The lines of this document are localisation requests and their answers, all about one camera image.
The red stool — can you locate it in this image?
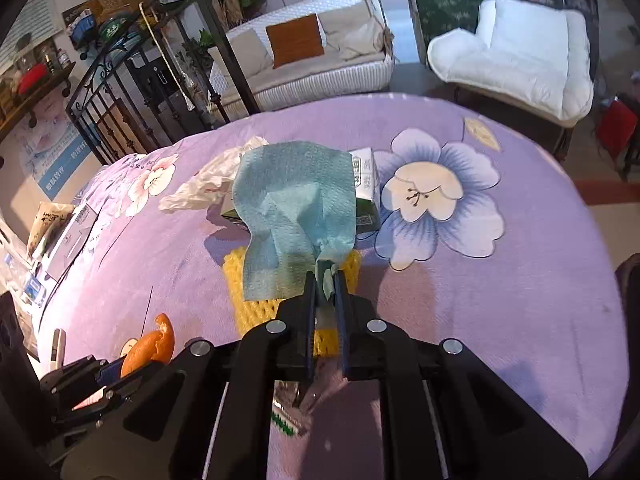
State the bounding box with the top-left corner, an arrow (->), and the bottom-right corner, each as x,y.
595,100 -> 640,181

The white wicker sofa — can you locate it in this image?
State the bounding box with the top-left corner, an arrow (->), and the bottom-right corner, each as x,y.
207,0 -> 396,111

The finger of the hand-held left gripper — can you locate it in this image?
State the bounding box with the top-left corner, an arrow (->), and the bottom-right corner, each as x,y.
54,363 -> 174,437
40,354 -> 127,402

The yellow foam net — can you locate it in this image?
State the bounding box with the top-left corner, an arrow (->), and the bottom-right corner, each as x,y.
222,247 -> 363,358

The white padded armchair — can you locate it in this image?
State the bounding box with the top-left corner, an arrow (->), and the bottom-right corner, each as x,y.
427,0 -> 596,128

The teal paper towel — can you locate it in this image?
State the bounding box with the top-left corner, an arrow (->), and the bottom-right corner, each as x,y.
232,140 -> 359,311

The black metal bed frame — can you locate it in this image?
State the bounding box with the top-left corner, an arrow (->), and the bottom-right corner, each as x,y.
65,0 -> 261,166

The beige cushion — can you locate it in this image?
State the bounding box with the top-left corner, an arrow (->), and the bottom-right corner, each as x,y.
317,0 -> 386,46
207,27 -> 273,83

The white cardboard box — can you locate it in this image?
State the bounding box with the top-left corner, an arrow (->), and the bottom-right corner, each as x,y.
47,205 -> 98,281

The orange peel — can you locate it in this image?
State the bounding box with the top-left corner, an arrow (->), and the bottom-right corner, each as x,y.
120,312 -> 176,378

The wooden wall shelf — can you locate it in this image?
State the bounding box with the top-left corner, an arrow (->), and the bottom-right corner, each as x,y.
0,62 -> 76,131

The red pouch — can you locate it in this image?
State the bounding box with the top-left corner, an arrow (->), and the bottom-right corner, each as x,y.
15,65 -> 48,96

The green floral cabinet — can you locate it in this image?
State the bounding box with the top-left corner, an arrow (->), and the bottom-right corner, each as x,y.
407,0 -> 488,68

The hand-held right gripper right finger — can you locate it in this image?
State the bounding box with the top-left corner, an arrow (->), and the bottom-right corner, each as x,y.
333,270 -> 589,480

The green bucket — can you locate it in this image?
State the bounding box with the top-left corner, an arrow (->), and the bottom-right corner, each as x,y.
97,15 -> 131,43

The small beige pillow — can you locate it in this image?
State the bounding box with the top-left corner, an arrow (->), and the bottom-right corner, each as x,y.
337,22 -> 388,61

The blue wall poster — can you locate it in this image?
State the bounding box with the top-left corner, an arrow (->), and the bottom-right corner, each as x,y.
20,95 -> 98,203

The white green carton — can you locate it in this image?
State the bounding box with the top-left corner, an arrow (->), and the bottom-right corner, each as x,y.
219,146 -> 382,234

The blue crate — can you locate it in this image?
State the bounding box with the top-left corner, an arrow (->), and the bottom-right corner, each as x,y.
62,7 -> 103,51

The green striped wrapper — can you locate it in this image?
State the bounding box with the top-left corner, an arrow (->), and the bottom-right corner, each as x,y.
271,385 -> 313,436

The kraft paper bag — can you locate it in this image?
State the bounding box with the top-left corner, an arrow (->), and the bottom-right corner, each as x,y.
27,201 -> 76,256

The purple floral blanket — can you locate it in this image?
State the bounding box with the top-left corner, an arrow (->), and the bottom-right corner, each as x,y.
37,91 -> 628,480

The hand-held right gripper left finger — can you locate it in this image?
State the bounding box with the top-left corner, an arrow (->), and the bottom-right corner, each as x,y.
61,271 -> 318,480

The brown cushion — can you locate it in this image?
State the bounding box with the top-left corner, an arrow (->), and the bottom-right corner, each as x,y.
265,14 -> 326,70

